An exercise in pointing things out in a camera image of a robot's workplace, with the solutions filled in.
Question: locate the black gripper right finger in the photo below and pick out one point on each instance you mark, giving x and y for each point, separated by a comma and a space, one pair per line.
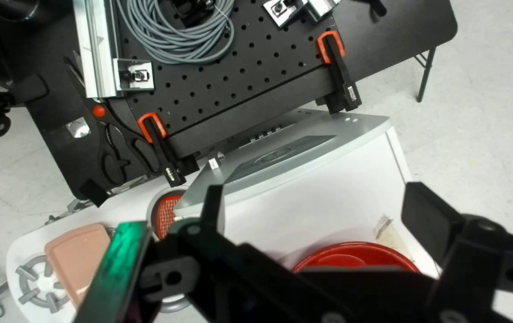
429, 221

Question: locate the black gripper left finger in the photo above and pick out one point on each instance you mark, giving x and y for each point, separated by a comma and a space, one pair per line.
109, 269

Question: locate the red plastic bowl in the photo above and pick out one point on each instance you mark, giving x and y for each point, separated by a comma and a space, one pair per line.
351, 257

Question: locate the pink plastic tray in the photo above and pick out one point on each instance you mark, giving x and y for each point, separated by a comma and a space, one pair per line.
77, 262

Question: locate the beige tape patch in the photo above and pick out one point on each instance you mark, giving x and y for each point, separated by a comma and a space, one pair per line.
391, 234

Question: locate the small black foam block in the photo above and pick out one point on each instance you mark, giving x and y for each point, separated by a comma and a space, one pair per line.
95, 192

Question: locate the grey toy stove burner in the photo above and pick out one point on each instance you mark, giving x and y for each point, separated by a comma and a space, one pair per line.
32, 287

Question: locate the white toy kitchen counter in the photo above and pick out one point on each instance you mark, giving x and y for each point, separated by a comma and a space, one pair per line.
25, 243

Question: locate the white toy kitchen cabinet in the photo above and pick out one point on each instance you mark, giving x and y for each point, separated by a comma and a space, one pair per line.
328, 198

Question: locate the black foam tool tray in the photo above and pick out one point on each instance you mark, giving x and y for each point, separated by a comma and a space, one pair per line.
77, 162

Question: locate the small silver square piece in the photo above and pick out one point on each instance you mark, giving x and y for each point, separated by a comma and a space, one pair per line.
77, 128

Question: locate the black scissors red pivot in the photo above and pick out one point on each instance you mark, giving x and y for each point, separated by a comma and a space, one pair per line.
97, 112

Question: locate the black work table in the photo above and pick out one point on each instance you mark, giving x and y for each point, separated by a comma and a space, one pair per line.
387, 29

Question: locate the aluminium extrusion bar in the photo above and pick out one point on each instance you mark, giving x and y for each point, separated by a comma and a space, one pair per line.
95, 47

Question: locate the small silver corner bracket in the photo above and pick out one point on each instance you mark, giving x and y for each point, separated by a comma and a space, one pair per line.
134, 74

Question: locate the silver metal mounting bracket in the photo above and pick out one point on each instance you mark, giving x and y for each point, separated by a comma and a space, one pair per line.
298, 11

